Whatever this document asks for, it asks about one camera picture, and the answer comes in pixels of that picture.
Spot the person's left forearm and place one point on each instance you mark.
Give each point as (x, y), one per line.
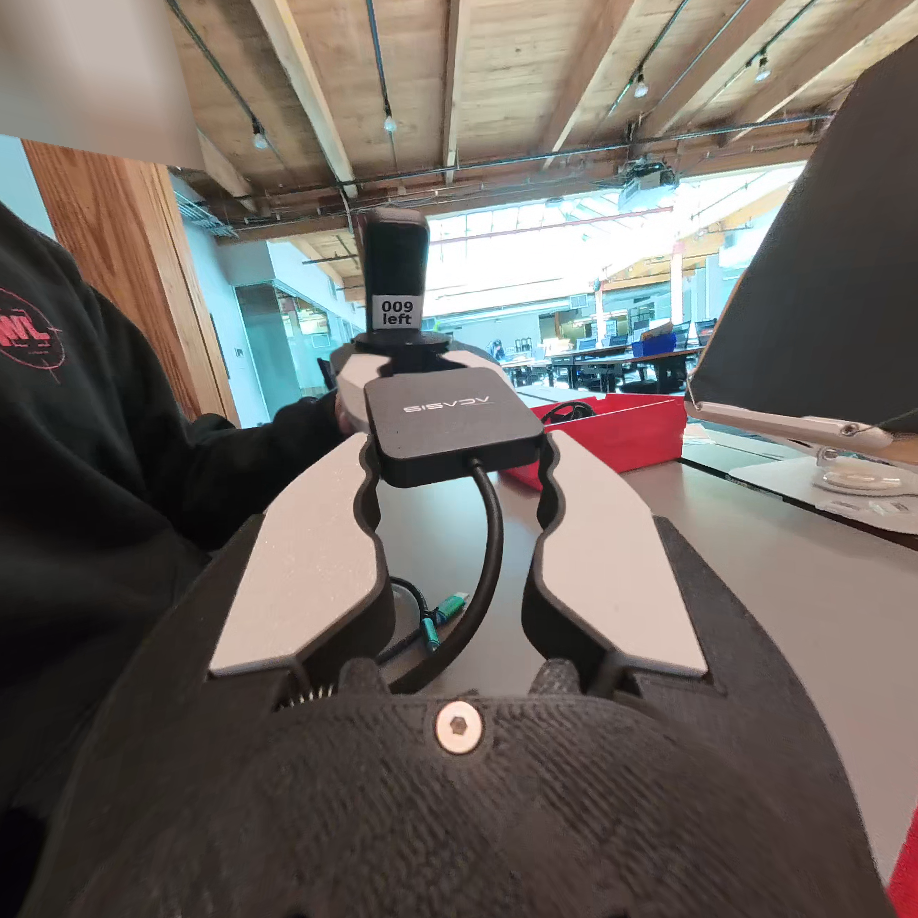
(287, 444)

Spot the black USB hub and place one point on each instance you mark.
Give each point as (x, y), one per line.
(452, 430)

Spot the row of office desks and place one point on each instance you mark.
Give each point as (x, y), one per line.
(574, 356)

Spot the empty red bin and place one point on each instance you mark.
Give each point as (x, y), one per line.
(905, 868)

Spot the blue storage bin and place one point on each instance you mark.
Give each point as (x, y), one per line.
(654, 346)

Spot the ceiling projector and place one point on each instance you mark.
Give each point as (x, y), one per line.
(645, 188)

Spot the black panel with wooden back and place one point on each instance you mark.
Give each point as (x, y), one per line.
(825, 287)

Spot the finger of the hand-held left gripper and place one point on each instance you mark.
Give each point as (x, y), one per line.
(473, 358)
(351, 380)

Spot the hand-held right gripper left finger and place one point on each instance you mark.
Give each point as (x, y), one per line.
(308, 574)

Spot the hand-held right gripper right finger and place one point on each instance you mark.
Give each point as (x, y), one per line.
(609, 574)

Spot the person's black clothed torso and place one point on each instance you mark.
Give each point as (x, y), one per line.
(86, 502)

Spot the grey desk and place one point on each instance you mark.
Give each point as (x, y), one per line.
(789, 609)

